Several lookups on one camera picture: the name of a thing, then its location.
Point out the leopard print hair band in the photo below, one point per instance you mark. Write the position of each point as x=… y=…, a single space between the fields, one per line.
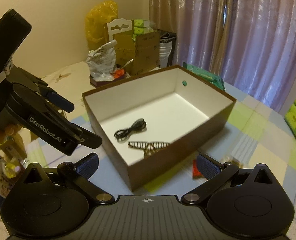
x=148 y=148

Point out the checkered tablecloth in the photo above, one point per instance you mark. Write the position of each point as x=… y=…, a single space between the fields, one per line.
x=254 y=134

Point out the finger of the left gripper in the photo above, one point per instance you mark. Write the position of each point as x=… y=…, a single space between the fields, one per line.
x=53 y=97
x=86 y=137

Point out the brown box white interior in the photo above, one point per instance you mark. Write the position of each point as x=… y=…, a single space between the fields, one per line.
x=179 y=108

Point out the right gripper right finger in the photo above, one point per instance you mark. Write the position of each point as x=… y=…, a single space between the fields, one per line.
x=216 y=174

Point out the cardboard boxes pile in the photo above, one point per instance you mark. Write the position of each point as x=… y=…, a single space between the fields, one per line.
x=137 y=53

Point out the red snack packet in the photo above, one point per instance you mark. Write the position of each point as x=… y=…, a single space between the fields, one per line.
x=196 y=174

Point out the white crumpled plastic bag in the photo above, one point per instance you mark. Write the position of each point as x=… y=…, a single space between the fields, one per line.
x=102 y=60

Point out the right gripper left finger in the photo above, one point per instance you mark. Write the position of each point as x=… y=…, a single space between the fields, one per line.
x=77 y=175

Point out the dark brown octagonal tray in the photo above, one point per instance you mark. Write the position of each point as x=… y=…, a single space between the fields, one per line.
x=98 y=80

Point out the purple curtain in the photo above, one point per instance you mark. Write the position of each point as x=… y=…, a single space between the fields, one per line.
x=251 y=44

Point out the yellow plastic bag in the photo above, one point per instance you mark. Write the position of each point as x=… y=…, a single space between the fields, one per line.
x=96 y=22

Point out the person left hand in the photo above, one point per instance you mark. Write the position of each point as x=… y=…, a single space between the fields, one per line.
x=0 y=134

